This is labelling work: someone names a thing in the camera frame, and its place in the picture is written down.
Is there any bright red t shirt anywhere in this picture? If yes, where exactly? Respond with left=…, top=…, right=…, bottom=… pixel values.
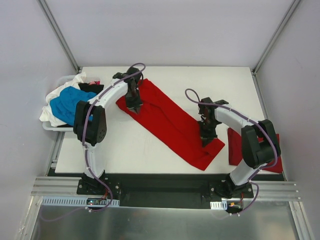
left=116, top=79, right=225, bottom=171

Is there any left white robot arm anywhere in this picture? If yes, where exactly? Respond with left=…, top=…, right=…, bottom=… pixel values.
left=73, top=63, right=144, bottom=195

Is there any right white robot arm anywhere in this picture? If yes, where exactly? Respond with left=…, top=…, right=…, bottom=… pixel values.
left=198, top=97, right=281, bottom=199

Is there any folded dark red t shirt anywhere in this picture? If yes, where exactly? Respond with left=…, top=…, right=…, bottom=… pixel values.
left=227, top=127, right=283, bottom=174

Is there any black t shirt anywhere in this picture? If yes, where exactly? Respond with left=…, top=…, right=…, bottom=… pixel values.
left=56, top=82, right=105, bottom=128

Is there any pink garment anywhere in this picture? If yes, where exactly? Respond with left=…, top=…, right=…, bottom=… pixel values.
left=89, top=81, right=100, bottom=85

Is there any blue t shirt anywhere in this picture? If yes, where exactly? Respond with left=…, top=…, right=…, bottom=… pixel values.
left=49, top=86, right=97, bottom=126

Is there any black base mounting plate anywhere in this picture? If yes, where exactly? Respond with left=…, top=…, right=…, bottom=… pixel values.
left=76, top=171, right=254, bottom=208

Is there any white t shirt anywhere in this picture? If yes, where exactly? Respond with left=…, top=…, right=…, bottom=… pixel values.
left=39, top=72, right=87, bottom=128

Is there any white plastic laundry basket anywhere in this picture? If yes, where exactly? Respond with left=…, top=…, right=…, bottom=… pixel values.
left=39, top=73, right=101, bottom=132

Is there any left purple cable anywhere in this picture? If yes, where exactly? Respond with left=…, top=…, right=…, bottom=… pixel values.
left=38, top=62, right=147, bottom=222

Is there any purple cable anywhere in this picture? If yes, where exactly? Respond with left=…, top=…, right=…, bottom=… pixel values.
left=38, top=62, right=147, bottom=222
left=184, top=88, right=280, bottom=217

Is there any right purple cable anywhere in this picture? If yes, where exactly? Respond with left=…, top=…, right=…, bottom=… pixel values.
left=184, top=88, right=280, bottom=217

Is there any right white cable duct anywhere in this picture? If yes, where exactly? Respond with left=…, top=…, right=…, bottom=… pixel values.
left=210, top=200, right=228, bottom=211

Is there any white cable duct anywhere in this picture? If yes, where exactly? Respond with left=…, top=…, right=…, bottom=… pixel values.
left=210, top=200, right=228, bottom=211
left=42, top=196, right=120, bottom=208

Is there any aluminium frame rail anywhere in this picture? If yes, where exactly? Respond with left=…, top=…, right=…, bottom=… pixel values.
left=31, top=174, right=302, bottom=202

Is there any left white cable duct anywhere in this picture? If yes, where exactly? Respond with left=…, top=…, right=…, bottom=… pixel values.
left=42, top=196, right=120, bottom=208

